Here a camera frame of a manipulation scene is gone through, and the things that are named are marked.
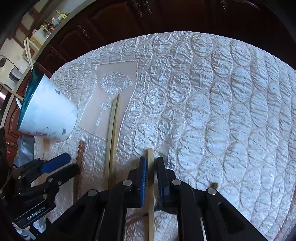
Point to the beige microwave oven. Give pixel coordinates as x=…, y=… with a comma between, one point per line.
x=36, y=41

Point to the white quilted table cloth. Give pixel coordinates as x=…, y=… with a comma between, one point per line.
x=217, y=110

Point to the dark sauce bottle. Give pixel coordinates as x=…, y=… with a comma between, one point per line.
x=50, y=26

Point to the single wooden chopstick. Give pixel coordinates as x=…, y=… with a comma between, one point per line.
x=151, y=194

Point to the white floral utensil cup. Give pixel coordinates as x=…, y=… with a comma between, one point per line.
x=45, y=111

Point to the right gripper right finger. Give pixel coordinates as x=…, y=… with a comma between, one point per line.
x=201, y=215

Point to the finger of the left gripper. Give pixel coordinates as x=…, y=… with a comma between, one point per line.
x=63, y=175
x=55, y=163

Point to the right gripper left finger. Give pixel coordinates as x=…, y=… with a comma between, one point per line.
x=101, y=215

